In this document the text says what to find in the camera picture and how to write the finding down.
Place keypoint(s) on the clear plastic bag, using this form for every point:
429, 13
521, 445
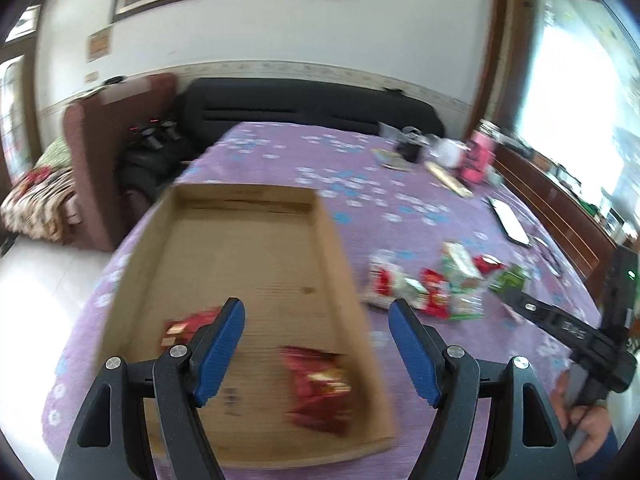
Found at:
400, 131

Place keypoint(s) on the black tablet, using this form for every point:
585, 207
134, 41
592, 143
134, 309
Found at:
510, 222

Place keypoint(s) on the brown armchair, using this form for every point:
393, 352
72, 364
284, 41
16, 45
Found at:
90, 160

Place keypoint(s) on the small black floor object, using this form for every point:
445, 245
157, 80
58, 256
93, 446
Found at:
5, 246

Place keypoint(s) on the shallow cardboard box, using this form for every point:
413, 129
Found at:
260, 270

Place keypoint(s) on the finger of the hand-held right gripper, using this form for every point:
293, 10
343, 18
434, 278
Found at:
545, 315

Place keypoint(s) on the purple floral tablecloth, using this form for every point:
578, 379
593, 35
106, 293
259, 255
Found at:
390, 200

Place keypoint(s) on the wooden framed window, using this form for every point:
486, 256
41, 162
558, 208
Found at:
575, 85

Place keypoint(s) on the black sofa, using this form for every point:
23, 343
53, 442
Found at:
300, 105

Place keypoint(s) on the long yellow tube pack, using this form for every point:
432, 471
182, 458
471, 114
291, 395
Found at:
447, 177

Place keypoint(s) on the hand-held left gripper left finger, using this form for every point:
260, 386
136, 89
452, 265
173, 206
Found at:
222, 355

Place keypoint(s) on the white jar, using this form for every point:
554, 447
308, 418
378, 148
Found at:
450, 152

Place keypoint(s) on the wooden glass door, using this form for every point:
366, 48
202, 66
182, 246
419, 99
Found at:
15, 110

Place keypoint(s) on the patterned blanket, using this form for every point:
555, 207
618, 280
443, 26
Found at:
40, 200

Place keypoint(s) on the black bag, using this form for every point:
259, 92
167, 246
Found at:
145, 170

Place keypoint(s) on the green floral pillow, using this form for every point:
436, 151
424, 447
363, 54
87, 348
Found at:
55, 152

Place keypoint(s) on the person's right hand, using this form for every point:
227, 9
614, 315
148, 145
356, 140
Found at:
595, 430

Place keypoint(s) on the wall switch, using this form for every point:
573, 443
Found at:
90, 77

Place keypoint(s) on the pale green cup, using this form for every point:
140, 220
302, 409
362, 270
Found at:
495, 176

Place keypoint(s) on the small wall plaque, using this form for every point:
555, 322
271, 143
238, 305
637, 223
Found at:
99, 45

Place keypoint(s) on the thin booklet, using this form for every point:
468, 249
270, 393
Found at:
392, 159

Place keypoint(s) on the black pouch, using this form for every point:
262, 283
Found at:
410, 151

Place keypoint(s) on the red snack packet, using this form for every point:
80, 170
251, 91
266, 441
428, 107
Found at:
320, 390
192, 327

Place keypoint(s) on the pile of mixed snack packets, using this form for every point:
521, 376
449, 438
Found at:
435, 285

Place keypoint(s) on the pink bottle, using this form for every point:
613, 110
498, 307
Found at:
477, 160

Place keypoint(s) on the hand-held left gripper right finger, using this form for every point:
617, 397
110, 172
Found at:
412, 355

